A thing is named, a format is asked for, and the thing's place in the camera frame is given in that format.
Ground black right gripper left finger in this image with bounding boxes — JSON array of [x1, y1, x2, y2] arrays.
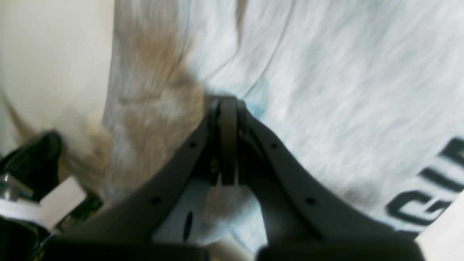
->
[[43, 98, 230, 261]]

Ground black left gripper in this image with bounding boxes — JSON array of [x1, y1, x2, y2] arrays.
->
[[0, 131, 62, 261]]

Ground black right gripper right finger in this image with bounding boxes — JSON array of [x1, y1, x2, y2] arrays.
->
[[228, 99, 424, 261]]

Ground grey T-shirt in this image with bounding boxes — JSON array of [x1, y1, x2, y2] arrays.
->
[[65, 0, 464, 261]]

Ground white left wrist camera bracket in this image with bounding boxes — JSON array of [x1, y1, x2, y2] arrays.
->
[[0, 177, 98, 231]]

